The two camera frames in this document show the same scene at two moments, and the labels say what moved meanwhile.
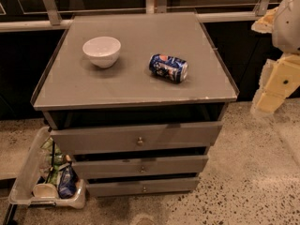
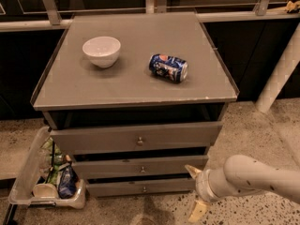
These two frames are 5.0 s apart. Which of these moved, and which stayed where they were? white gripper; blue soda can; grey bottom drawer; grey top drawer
Moved: white gripper
Stayed: grey bottom drawer; grey top drawer; blue soda can
